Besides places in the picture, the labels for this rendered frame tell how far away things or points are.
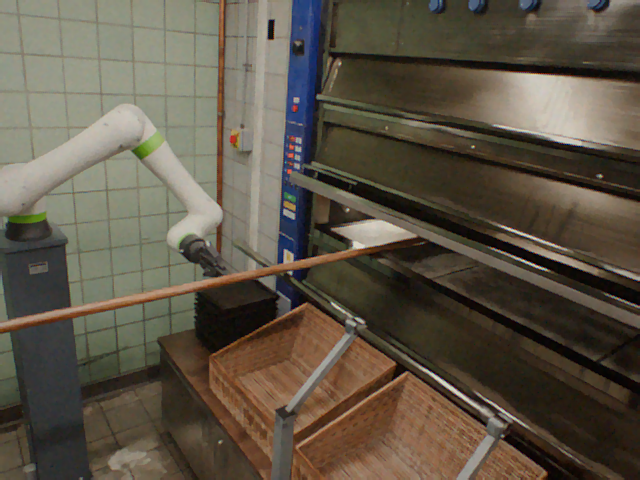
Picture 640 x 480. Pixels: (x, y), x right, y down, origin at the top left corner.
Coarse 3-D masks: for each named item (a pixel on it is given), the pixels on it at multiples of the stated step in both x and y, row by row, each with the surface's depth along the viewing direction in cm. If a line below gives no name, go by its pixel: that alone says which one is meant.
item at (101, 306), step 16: (400, 240) 196; (416, 240) 200; (320, 256) 173; (336, 256) 176; (352, 256) 181; (240, 272) 155; (256, 272) 157; (272, 272) 160; (176, 288) 142; (192, 288) 144; (208, 288) 148; (96, 304) 129; (112, 304) 131; (128, 304) 134; (16, 320) 118; (32, 320) 120; (48, 320) 122
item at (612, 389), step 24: (336, 240) 200; (384, 264) 179; (432, 288) 162; (456, 312) 155; (480, 312) 149; (504, 336) 142; (528, 336) 137; (552, 360) 131; (576, 360) 127; (600, 384) 122; (624, 384) 118
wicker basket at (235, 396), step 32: (320, 320) 209; (224, 352) 197; (256, 352) 207; (288, 352) 219; (320, 352) 207; (352, 352) 194; (224, 384) 186; (256, 384) 202; (288, 384) 204; (320, 384) 205; (352, 384) 192; (384, 384) 179; (256, 416) 168; (320, 416) 161
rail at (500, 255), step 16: (304, 176) 187; (336, 192) 172; (384, 208) 155; (416, 224) 144; (432, 224) 141; (464, 240) 132; (496, 256) 124; (512, 256) 121; (544, 272) 114; (576, 288) 109; (592, 288) 106; (624, 304) 101
